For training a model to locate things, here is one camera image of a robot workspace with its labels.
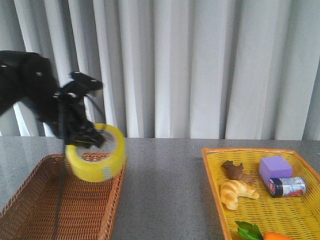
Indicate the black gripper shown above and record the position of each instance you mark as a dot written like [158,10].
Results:
[64,112]

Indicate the yellow tape roll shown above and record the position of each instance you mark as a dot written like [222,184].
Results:
[104,169]

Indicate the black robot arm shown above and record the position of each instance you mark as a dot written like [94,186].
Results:
[27,77]

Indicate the brown wicker basket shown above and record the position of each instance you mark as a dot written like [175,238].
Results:
[83,211]

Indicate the brown toy figure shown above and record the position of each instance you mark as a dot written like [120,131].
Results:
[236,172]

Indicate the white pleated curtain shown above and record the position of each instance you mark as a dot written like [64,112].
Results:
[199,69]

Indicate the toy croissant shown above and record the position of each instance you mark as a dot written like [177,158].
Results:
[231,190]

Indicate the purple foam cube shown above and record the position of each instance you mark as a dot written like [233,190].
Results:
[274,167]

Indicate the orange toy carrot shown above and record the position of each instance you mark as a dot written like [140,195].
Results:
[250,231]

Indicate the small blue labelled can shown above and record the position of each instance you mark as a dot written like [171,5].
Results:
[286,187]

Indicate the yellow woven basket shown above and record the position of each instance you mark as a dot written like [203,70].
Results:
[297,217]

